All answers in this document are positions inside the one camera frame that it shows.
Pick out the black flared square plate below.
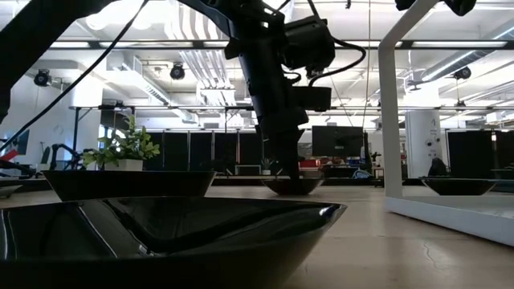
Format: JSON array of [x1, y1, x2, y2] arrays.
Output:
[[260, 177, 325, 197]]

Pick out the red and blue boxes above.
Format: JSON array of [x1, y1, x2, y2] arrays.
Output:
[[299, 158, 362, 169]]

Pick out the white round pillar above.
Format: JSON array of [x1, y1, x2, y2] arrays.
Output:
[[404, 110, 443, 179]]

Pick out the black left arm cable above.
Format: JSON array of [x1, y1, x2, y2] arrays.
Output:
[[0, 0, 369, 152]]

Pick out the white metal frame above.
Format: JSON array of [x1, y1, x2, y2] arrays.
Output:
[[377, 0, 514, 246]]

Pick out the green plant in white pot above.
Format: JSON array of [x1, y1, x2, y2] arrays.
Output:
[[82, 114, 161, 173]]

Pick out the black bag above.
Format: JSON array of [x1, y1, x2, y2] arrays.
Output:
[[427, 157, 451, 177]]

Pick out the thin hanging cable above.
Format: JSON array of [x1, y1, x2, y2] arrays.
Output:
[[361, 0, 373, 129]]

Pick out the black overhead crossbar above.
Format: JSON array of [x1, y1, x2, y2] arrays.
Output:
[[47, 39, 514, 51]]

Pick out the black tv monitor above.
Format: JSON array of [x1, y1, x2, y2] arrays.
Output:
[[312, 125, 365, 158]]

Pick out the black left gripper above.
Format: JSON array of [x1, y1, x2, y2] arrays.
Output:
[[251, 86, 310, 180]]

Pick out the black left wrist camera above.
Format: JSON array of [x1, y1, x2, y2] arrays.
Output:
[[292, 85, 333, 113]]

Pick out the black partition panel row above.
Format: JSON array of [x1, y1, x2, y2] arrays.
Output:
[[447, 130, 514, 180], [142, 131, 266, 177]]

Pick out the black wavy square plate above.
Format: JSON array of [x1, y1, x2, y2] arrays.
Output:
[[41, 169, 218, 202]]

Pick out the red machine part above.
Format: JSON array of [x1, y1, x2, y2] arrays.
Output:
[[0, 148, 31, 165]]

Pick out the black aluminium table frame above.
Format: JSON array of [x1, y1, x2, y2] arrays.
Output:
[[0, 175, 514, 194]]

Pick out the black oval faceted plate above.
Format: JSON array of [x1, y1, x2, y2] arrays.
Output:
[[419, 177, 499, 197], [0, 196, 349, 289]]

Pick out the black ceiling spotlight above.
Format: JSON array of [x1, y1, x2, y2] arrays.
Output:
[[453, 66, 473, 81], [169, 63, 186, 81], [33, 68, 52, 88]]

